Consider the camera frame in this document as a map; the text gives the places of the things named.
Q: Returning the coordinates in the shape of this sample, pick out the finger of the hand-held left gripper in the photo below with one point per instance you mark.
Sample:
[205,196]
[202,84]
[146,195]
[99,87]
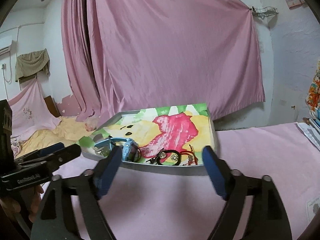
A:
[53,147]
[67,152]

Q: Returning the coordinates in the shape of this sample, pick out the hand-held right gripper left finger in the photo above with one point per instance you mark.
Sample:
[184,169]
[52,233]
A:
[108,170]

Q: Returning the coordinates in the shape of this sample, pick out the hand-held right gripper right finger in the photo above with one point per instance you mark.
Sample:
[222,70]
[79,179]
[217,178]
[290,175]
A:
[215,172]

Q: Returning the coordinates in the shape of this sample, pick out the blue wristwatch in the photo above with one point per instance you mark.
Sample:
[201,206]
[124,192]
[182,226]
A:
[130,146]

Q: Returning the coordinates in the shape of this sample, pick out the grey tray with colourful lining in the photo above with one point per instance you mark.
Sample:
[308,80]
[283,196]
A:
[175,171]

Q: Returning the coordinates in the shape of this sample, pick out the silver earring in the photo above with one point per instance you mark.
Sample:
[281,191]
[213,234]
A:
[174,157]
[163,155]

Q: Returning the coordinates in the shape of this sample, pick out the person's left hand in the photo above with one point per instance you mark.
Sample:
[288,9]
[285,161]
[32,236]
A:
[35,200]

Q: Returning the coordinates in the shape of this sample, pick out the yellow blanket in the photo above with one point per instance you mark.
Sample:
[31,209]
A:
[62,130]

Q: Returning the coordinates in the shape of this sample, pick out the wooden headboard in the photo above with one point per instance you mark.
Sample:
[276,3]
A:
[51,105]

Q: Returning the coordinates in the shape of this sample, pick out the pink floral cloth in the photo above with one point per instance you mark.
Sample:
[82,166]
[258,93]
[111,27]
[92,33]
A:
[32,100]

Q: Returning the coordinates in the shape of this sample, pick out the pink tablecloth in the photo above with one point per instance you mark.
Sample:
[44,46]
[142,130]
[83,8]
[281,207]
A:
[162,205]

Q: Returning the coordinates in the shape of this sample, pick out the beige hanging cloth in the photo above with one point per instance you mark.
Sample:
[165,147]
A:
[32,62]

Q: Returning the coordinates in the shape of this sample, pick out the white printed paper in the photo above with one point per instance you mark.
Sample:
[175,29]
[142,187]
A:
[313,208]
[308,135]

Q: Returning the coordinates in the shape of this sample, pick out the white air conditioner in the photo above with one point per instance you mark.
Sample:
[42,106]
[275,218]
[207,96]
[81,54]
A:
[5,45]

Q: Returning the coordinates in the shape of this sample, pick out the pink curtain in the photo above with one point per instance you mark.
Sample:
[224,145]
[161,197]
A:
[162,42]

